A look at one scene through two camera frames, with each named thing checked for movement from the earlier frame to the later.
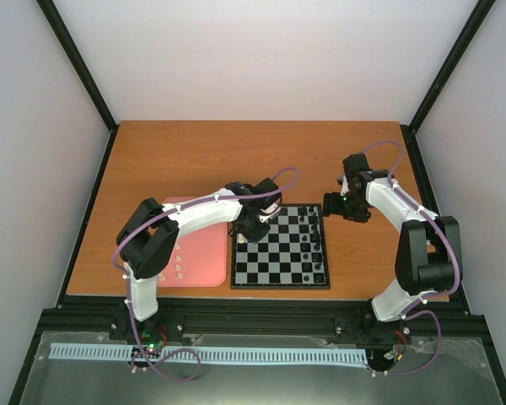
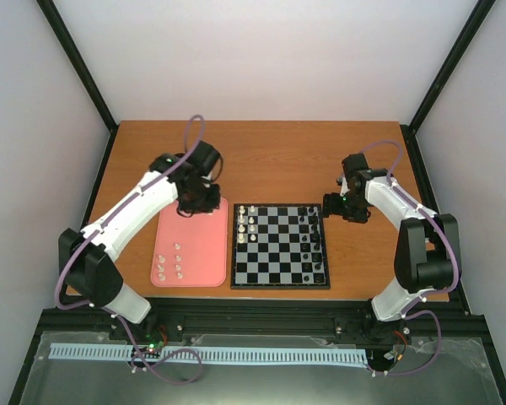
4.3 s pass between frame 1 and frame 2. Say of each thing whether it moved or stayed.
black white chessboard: stayed
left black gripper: moved
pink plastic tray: stayed
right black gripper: stayed
